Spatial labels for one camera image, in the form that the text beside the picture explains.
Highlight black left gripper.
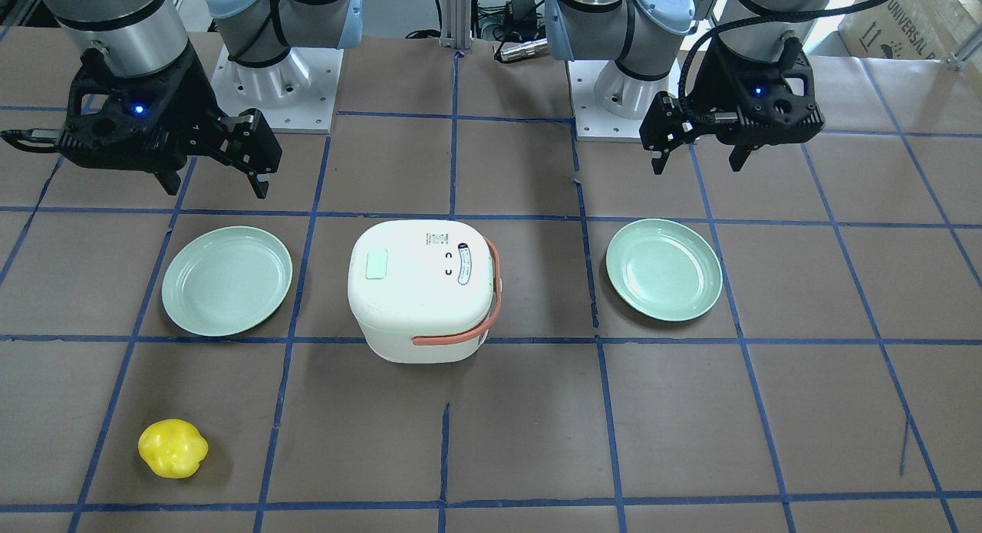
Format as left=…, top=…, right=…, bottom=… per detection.
left=641, top=36, right=825, bottom=174

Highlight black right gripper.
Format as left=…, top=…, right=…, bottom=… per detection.
left=58, top=44, right=283, bottom=199

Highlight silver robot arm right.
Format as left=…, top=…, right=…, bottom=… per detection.
left=3, top=0, right=364, bottom=199

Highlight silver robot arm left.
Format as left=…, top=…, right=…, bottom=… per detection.
left=542, top=0, right=830, bottom=174

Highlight white rice cooker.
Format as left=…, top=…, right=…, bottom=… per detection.
left=348, top=219, right=503, bottom=364

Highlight green plate near yellow pepper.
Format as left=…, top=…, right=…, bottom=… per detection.
left=161, top=225, right=292, bottom=337

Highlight green plate far side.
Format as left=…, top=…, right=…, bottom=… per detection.
left=605, top=218, right=723, bottom=322

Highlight cardboard box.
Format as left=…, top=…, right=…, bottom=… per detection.
left=838, top=0, right=981, bottom=59

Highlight yellow bell pepper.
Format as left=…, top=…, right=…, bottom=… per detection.
left=137, top=419, right=209, bottom=479

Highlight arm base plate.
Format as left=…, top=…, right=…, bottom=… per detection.
left=211, top=48, right=344, bottom=134
left=567, top=59, right=680, bottom=143

